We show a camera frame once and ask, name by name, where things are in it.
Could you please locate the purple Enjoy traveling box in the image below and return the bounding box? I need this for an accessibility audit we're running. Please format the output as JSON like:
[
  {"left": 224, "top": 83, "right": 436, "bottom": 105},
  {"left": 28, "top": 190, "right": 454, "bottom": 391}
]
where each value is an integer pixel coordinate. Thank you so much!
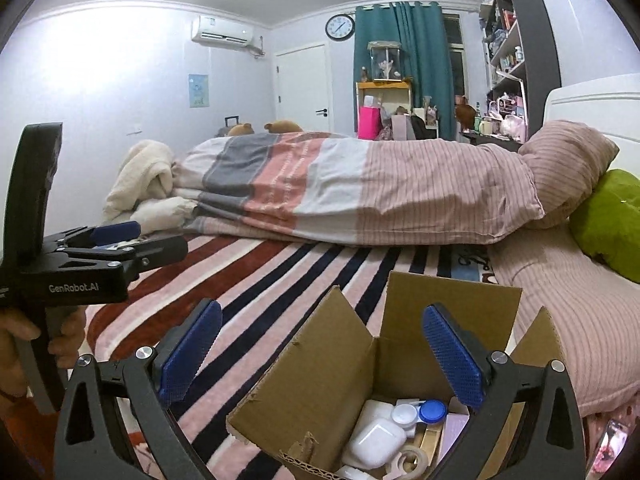
[{"left": 436, "top": 396, "right": 470, "bottom": 464}]

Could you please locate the beige tape dispenser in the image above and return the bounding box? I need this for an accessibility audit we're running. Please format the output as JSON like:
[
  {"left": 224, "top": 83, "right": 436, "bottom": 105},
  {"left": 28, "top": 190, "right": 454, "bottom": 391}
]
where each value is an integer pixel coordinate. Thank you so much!
[{"left": 383, "top": 445, "right": 430, "bottom": 480}]

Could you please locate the blue white contact lens case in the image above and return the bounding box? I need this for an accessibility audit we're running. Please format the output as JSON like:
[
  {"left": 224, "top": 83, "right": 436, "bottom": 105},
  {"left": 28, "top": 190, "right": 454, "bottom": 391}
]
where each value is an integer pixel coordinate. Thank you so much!
[{"left": 390, "top": 399, "right": 448, "bottom": 438}]

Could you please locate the white earbuds case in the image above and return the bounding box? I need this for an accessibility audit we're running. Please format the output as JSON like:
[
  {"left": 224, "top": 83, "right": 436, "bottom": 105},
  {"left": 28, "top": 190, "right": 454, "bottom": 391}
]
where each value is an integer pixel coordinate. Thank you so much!
[{"left": 343, "top": 418, "right": 407, "bottom": 470}]

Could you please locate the gold box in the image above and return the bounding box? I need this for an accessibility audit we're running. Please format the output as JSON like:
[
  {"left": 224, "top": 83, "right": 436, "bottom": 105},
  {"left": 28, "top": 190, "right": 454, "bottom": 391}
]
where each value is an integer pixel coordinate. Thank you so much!
[{"left": 416, "top": 422, "right": 444, "bottom": 465}]

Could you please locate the white power adapter block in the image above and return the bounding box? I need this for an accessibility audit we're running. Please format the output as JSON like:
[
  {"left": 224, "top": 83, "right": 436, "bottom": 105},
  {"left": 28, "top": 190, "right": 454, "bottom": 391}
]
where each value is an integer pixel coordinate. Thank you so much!
[{"left": 352, "top": 399, "right": 395, "bottom": 434}]

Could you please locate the left hand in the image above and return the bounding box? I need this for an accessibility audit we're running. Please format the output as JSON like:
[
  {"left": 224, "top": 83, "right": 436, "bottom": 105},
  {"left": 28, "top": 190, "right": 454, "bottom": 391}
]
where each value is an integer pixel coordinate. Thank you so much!
[{"left": 1, "top": 306, "right": 87, "bottom": 398}]

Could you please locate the cream fleece blanket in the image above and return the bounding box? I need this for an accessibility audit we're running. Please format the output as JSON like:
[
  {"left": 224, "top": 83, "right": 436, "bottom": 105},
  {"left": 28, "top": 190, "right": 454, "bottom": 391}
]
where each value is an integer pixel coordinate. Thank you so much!
[{"left": 102, "top": 140, "right": 196, "bottom": 235}]

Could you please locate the striped plush bed blanket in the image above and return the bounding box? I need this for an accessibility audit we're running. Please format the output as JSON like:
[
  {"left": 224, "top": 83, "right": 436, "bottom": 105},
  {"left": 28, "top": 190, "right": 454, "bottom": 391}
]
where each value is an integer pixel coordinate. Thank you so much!
[{"left": 86, "top": 236, "right": 495, "bottom": 479}]

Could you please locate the brown teddy bear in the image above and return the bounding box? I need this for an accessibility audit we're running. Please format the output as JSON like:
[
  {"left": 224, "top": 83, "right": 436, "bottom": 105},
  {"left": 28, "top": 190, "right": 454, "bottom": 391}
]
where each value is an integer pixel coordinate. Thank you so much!
[
  {"left": 264, "top": 120, "right": 303, "bottom": 134},
  {"left": 227, "top": 122, "right": 254, "bottom": 136}
]

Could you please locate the pink grey folded duvet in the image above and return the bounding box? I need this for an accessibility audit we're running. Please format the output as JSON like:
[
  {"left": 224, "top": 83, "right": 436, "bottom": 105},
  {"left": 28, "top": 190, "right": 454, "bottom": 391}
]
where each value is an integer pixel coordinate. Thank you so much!
[{"left": 172, "top": 132, "right": 544, "bottom": 246}]

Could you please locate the white small bottle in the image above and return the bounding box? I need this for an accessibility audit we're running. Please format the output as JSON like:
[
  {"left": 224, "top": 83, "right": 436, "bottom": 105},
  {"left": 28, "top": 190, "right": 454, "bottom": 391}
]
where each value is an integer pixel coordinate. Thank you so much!
[{"left": 335, "top": 465, "right": 373, "bottom": 480}]

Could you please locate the cardboard box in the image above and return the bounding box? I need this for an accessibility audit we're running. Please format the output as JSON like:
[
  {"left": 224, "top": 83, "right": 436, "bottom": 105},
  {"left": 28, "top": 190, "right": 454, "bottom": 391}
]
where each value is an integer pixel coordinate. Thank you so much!
[{"left": 227, "top": 272, "right": 564, "bottom": 479}]

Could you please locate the white air conditioner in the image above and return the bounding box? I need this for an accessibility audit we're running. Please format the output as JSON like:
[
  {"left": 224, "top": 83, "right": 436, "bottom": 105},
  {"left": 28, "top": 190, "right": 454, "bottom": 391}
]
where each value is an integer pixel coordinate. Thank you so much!
[{"left": 191, "top": 15, "right": 254, "bottom": 48}]

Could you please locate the green plush pillow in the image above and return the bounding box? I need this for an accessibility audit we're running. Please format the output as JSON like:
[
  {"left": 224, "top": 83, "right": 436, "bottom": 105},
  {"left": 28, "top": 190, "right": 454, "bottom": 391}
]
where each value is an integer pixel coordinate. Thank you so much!
[{"left": 570, "top": 169, "right": 640, "bottom": 283}]

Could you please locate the white door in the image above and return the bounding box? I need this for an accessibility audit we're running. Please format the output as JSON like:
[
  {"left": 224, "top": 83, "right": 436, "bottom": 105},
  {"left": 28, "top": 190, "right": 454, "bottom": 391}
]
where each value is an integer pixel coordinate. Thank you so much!
[{"left": 274, "top": 44, "right": 331, "bottom": 131}]

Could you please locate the pink gift bag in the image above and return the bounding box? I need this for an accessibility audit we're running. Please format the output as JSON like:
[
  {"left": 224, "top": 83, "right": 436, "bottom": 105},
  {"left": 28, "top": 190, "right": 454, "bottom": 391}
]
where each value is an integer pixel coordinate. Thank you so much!
[{"left": 357, "top": 106, "right": 382, "bottom": 141}]

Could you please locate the pink striped pillow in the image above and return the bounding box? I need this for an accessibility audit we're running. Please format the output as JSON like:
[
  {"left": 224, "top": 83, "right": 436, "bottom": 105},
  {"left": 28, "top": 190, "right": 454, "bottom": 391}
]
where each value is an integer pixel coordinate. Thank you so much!
[{"left": 518, "top": 120, "right": 620, "bottom": 230}]

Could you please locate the yellow wooden cabinet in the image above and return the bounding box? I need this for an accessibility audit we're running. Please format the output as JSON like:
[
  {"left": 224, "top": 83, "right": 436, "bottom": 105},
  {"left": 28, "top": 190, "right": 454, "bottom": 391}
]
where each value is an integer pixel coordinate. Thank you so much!
[{"left": 355, "top": 78, "right": 413, "bottom": 126}]

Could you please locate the glass display case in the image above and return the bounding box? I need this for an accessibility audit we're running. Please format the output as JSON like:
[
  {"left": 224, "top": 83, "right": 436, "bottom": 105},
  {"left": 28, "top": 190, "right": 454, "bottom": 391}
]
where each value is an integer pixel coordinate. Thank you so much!
[{"left": 368, "top": 40, "right": 402, "bottom": 81}]

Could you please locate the white bed headboard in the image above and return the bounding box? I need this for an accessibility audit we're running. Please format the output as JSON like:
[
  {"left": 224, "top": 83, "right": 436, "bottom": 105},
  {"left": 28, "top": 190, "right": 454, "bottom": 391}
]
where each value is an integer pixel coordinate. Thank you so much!
[{"left": 544, "top": 73, "right": 640, "bottom": 177}]

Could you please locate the teal curtain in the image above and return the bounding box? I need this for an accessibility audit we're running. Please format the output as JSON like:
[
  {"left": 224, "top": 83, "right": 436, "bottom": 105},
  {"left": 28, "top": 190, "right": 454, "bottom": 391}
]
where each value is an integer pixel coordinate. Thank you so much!
[{"left": 352, "top": 1, "right": 457, "bottom": 141}]

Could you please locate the dark bookshelf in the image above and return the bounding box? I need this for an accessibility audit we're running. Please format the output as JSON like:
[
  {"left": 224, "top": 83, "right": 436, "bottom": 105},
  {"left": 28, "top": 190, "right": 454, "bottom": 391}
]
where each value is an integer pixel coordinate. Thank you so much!
[{"left": 480, "top": 0, "right": 561, "bottom": 144}]

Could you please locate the blue wall poster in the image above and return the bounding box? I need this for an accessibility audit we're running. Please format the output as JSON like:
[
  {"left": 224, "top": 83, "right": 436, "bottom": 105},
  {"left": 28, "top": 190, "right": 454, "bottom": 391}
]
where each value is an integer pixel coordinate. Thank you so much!
[{"left": 188, "top": 74, "right": 209, "bottom": 108}]

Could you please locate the round wall clock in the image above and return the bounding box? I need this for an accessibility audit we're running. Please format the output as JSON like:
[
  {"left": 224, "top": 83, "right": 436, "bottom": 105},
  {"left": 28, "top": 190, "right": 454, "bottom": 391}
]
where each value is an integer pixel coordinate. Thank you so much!
[{"left": 324, "top": 13, "right": 355, "bottom": 42}]

